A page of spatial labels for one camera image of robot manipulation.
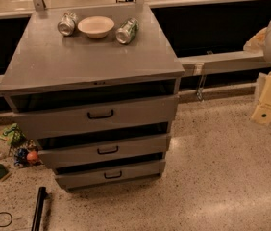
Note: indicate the black bar on floor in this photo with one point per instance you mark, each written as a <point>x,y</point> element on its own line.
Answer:
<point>41,196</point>

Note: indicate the grey top drawer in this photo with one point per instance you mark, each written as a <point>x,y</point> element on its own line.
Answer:
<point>97,117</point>

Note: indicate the grey drawer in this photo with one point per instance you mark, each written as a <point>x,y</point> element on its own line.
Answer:
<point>71,181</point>
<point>104,151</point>
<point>97,117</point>

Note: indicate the blue can on floor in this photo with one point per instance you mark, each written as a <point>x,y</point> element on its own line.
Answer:
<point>20,157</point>

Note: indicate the orange fruit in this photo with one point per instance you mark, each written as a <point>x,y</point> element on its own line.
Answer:
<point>32,157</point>

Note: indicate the silver can left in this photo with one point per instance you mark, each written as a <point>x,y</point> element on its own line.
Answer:
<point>68,23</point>

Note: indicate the white bowl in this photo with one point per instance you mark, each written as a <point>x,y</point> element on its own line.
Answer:
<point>96,27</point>

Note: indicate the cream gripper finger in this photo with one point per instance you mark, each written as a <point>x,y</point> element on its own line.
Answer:
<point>261,114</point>

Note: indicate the green yellow sponge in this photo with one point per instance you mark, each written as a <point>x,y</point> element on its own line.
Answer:
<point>4,173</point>

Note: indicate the grey middle drawer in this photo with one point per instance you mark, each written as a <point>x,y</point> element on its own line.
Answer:
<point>104,151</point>

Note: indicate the green silver can right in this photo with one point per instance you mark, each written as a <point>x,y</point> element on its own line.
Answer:
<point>127,31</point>

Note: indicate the grey bottom drawer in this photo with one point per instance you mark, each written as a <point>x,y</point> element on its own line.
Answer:
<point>71,181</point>

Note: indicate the green chip bag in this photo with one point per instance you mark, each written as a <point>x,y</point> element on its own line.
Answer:
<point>12,135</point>

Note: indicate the grey drawer cabinet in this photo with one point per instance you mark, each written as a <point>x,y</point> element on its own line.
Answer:
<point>49,71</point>

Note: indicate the grey metal rail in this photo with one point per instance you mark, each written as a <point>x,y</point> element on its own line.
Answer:
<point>223,63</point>

